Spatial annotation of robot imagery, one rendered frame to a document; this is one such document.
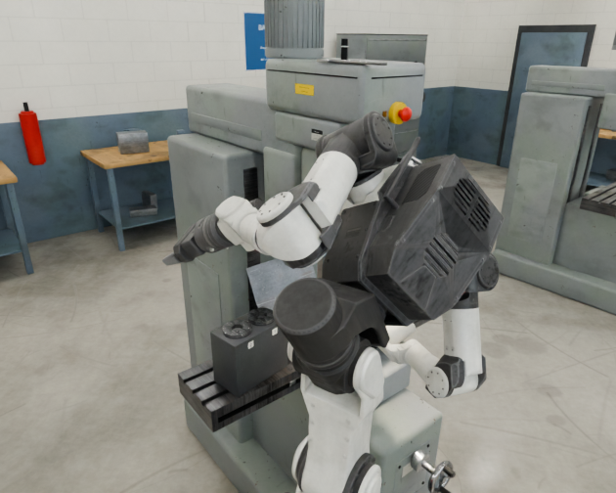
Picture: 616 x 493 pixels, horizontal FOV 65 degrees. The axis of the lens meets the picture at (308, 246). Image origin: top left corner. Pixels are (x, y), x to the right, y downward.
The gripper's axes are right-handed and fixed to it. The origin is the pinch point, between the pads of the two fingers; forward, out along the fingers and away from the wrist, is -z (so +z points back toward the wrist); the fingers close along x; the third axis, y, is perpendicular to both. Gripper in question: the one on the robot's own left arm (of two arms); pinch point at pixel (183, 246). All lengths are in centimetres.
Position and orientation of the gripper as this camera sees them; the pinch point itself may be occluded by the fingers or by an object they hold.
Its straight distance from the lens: 130.6
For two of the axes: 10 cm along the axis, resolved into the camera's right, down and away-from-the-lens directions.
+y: -5.7, -7.2, -4.0
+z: 7.4, -2.3, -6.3
